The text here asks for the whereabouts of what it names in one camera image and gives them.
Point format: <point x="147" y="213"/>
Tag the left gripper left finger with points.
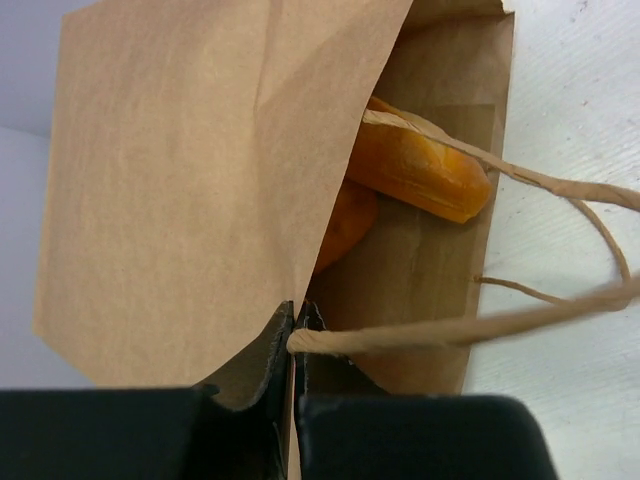
<point x="155" y="433"/>

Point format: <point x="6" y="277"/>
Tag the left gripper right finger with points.
<point x="349" y="428"/>

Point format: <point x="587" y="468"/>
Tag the round orange fake bread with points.
<point x="354" y="213"/>

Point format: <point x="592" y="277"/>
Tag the long orange fake baguette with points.
<point x="419" y="171"/>

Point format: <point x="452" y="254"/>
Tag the brown paper bag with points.
<point x="197" y="150"/>

